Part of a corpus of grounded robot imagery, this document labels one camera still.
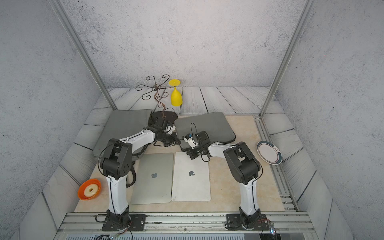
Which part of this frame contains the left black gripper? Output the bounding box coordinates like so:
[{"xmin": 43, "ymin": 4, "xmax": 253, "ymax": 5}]
[{"xmin": 160, "ymin": 131, "xmax": 182, "ymax": 147}]

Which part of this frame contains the white laptop yellow logo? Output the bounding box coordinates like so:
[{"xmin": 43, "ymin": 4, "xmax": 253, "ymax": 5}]
[{"xmin": 172, "ymin": 152, "xmax": 211, "ymax": 202}]

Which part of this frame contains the grey zippered laptop bag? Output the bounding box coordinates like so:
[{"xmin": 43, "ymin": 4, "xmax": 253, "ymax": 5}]
[{"xmin": 93, "ymin": 110, "xmax": 152, "ymax": 158}]

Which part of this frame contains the silver apple laptop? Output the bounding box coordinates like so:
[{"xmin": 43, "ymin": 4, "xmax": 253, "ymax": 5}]
[{"xmin": 131, "ymin": 153, "xmax": 174, "ymax": 205}]

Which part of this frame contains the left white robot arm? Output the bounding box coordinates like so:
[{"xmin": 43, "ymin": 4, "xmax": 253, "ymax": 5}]
[{"xmin": 98, "ymin": 128, "xmax": 181, "ymax": 217}]

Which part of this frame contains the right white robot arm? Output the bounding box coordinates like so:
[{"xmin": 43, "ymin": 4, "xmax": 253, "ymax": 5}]
[{"xmin": 187, "ymin": 142, "xmax": 263, "ymax": 228}]

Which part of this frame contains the yellow plastic wine glass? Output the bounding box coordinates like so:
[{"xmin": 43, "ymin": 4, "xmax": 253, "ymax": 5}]
[{"xmin": 169, "ymin": 79, "xmax": 183, "ymax": 107}]

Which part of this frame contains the white plate green rim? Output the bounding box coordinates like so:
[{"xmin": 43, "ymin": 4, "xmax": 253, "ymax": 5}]
[{"xmin": 257, "ymin": 141, "xmax": 283, "ymax": 166}]

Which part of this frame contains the orange round object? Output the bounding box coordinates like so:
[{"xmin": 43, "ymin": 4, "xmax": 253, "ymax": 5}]
[{"xmin": 78, "ymin": 179, "xmax": 102, "ymax": 201}]

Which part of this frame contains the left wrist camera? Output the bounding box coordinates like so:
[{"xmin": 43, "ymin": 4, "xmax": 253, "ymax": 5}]
[{"xmin": 153, "ymin": 118, "xmax": 176, "ymax": 135}]

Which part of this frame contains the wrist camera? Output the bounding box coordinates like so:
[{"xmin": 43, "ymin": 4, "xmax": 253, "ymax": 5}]
[
  {"xmin": 184, "ymin": 131, "xmax": 211, "ymax": 149},
  {"xmin": 153, "ymin": 118, "xmax": 176, "ymax": 135}
]

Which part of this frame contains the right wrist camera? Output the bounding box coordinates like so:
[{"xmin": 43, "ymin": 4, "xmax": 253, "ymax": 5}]
[{"xmin": 184, "ymin": 131, "xmax": 211, "ymax": 149}]

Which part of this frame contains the copper wire stand dark base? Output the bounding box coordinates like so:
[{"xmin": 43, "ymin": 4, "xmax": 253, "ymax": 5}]
[{"xmin": 135, "ymin": 74, "xmax": 178, "ymax": 124}]

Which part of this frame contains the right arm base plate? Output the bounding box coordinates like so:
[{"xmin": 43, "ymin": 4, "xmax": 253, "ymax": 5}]
[{"xmin": 225, "ymin": 213, "xmax": 270, "ymax": 231}]

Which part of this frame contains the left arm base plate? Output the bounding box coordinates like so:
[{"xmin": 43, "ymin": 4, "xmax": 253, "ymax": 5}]
[{"xmin": 102, "ymin": 213, "xmax": 147, "ymax": 232}]

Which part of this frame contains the white ring in dish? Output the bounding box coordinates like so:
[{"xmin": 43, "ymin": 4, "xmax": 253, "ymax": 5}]
[{"xmin": 83, "ymin": 184, "xmax": 99, "ymax": 198}]

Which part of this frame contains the aluminium front rail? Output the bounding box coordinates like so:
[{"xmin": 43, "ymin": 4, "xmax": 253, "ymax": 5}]
[{"xmin": 55, "ymin": 212, "xmax": 318, "ymax": 240}]

